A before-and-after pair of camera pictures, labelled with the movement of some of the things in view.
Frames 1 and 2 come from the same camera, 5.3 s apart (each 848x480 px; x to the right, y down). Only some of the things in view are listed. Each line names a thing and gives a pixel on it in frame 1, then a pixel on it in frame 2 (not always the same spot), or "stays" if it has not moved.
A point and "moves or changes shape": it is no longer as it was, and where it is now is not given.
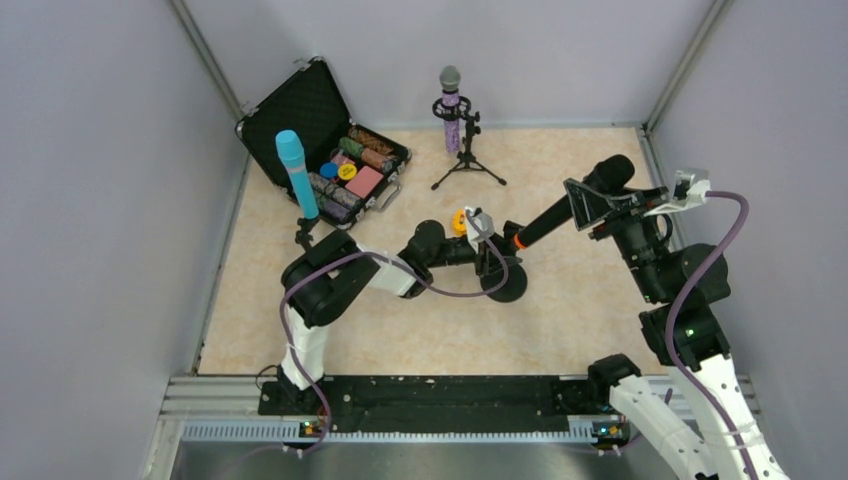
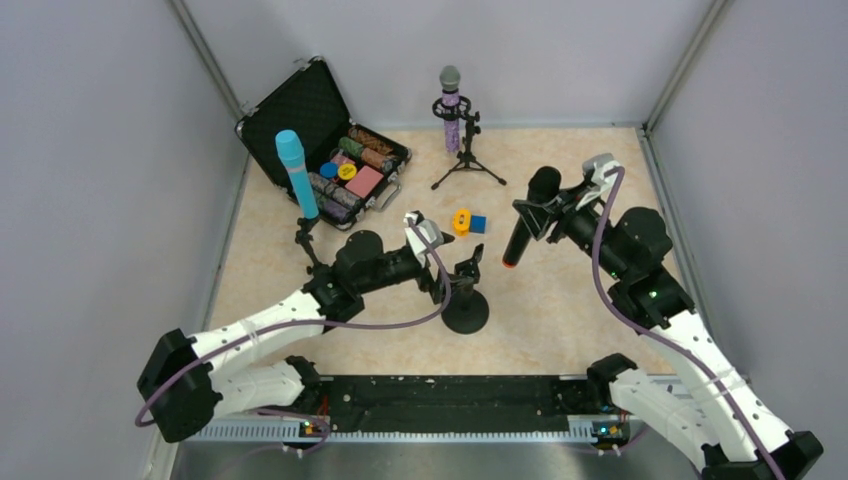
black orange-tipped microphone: x=607 y=176 moves or changes shape
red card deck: x=364 y=181 stays
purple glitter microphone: x=450 y=78 stays
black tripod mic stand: x=303 y=237 stays
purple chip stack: x=333 y=211 stays
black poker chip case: x=352 y=169 stays
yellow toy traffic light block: x=459 y=223 stays
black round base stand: x=516 y=279 -> x=468 y=310
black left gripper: x=482 y=255 -> x=436 y=279
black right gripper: x=614 y=216 -> x=556 y=216
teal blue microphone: x=291 y=151 stays
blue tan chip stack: x=339 y=193 stays
